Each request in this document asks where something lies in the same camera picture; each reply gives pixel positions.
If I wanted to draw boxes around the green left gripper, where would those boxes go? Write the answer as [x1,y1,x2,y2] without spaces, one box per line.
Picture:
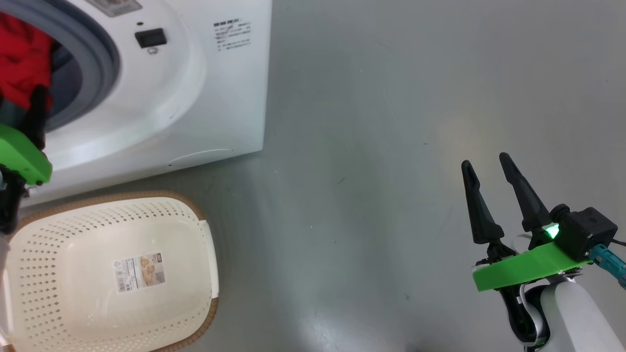
[0,86,53,235]

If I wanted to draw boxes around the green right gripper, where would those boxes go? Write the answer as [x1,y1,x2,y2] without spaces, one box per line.
[461,153,592,344]

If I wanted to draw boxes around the teal cable connector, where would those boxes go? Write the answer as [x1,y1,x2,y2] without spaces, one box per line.
[589,244,626,289]

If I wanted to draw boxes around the white washing machine body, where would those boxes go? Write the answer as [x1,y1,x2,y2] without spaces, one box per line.
[0,0,272,206]

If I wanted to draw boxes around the round drain filter cover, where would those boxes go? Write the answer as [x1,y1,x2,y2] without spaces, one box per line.
[169,148,234,168]

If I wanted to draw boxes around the printed product label sticker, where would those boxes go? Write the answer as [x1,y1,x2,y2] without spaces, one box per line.
[115,252,166,294]

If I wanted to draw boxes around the cream basket with brown rim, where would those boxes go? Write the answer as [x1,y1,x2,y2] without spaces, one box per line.
[0,191,220,352]

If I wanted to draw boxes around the red and white garment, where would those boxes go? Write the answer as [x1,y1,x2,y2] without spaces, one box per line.
[0,12,54,110]

